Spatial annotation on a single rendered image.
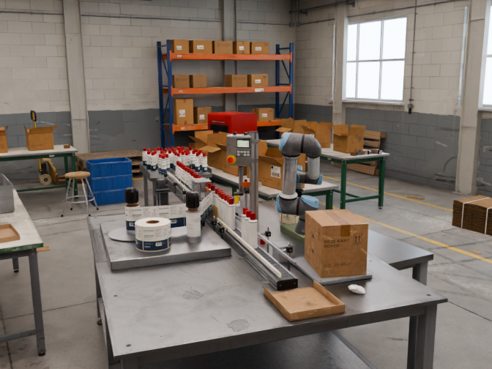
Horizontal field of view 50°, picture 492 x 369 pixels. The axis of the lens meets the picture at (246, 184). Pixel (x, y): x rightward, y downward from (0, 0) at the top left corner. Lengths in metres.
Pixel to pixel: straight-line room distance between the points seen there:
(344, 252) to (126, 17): 8.70
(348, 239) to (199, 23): 9.08
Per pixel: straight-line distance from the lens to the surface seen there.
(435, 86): 9.27
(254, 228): 2.95
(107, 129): 10.71
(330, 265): 2.68
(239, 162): 3.29
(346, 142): 7.39
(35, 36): 10.47
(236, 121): 8.69
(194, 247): 3.05
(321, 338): 3.48
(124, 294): 2.61
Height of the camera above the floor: 1.84
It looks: 12 degrees down
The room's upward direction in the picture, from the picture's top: straight up
